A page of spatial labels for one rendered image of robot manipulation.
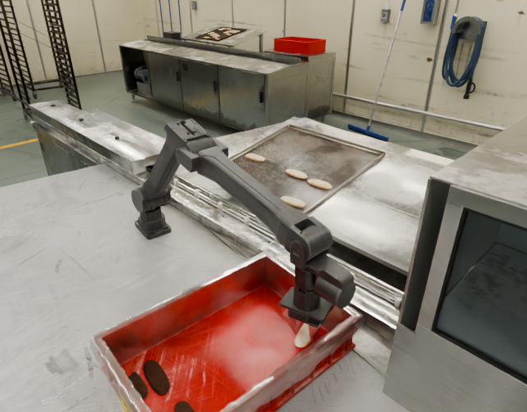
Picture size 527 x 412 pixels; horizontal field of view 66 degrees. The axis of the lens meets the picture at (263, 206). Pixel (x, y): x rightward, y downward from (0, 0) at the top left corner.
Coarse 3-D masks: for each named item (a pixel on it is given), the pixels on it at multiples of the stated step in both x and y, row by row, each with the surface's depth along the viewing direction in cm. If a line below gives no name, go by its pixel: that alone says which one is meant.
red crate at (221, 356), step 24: (264, 288) 111; (216, 312) 103; (240, 312) 103; (264, 312) 103; (192, 336) 96; (216, 336) 96; (240, 336) 96; (264, 336) 96; (288, 336) 96; (144, 360) 89; (168, 360) 89; (192, 360) 89; (216, 360) 89; (240, 360) 89; (264, 360) 89; (288, 360) 89; (336, 360) 88; (192, 384) 84; (216, 384) 84; (240, 384) 84; (168, 408) 79; (216, 408) 79; (264, 408) 77
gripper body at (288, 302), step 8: (296, 288) 84; (288, 296) 89; (296, 296) 85; (304, 296) 83; (312, 296) 83; (280, 304) 87; (288, 304) 87; (296, 304) 86; (304, 304) 84; (312, 304) 84; (320, 304) 87; (328, 304) 87; (304, 312) 85; (312, 312) 85; (320, 312) 85; (320, 320) 83
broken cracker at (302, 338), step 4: (304, 324) 95; (304, 328) 94; (308, 328) 94; (300, 332) 92; (304, 332) 92; (308, 332) 92; (296, 336) 92; (300, 336) 91; (304, 336) 91; (308, 336) 91; (296, 340) 91; (300, 340) 90; (304, 340) 90; (308, 340) 91; (296, 344) 90; (300, 344) 90; (304, 344) 90
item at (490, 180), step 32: (512, 128) 80; (480, 160) 65; (512, 160) 65; (448, 192) 67; (480, 192) 56; (512, 192) 55; (448, 224) 60; (512, 224) 54; (416, 256) 67; (448, 256) 62; (416, 288) 73; (416, 320) 81; (416, 352) 73; (448, 352) 68; (384, 384) 82; (416, 384) 76; (448, 384) 70; (480, 384) 66; (512, 384) 61
